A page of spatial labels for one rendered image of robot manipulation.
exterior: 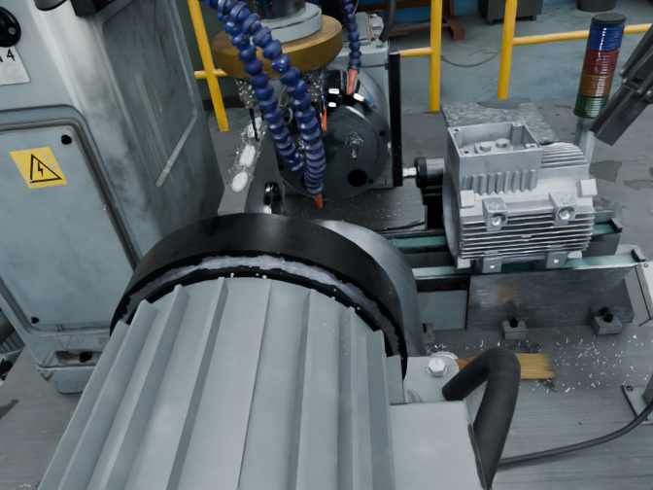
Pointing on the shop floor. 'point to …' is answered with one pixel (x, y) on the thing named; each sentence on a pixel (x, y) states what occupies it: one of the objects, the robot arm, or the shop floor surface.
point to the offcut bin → (494, 10)
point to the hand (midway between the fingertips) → (617, 116)
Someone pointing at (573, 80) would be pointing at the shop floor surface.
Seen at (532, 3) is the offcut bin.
